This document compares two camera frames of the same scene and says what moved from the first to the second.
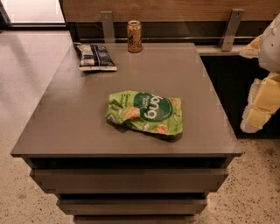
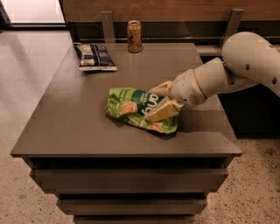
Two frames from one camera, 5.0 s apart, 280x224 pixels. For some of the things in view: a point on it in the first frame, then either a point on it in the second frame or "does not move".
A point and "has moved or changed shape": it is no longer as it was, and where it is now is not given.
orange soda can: x=134 y=37 does not move
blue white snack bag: x=94 y=58 does not move
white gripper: x=270 y=49 → x=184 y=87
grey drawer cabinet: x=104 y=174 does not move
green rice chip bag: x=145 y=112 has moved or changed shape
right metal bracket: x=228 y=35 does not move
